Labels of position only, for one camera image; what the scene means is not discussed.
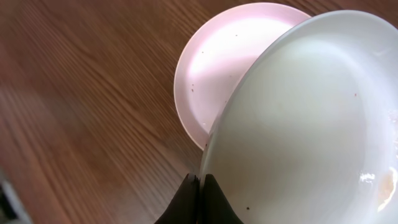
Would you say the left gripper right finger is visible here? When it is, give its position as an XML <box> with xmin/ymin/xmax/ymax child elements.
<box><xmin>200</xmin><ymin>174</ymin><xmax>243</xmax><ymax>224</ymax></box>

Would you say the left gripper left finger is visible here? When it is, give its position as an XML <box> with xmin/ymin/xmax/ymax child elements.
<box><xmin>155</xmin><ymin>174</ymin><xmax>200</xmax><ymax>224</ymax></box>

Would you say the white plate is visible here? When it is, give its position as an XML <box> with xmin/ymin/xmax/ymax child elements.
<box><xmin>174</xmin><ymin>2</ymin><xmax>310</xmax><ymax>149</ymax></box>
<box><xmin>200</xmin><ymin>10</ymin><xmax>397</xmax><ymax>223</ymax></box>

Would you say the white plate front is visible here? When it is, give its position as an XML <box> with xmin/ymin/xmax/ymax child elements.
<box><xmin>174</xmin><ymin>2</ymin><xmax>310</xmax><ymax>149</ymax></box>

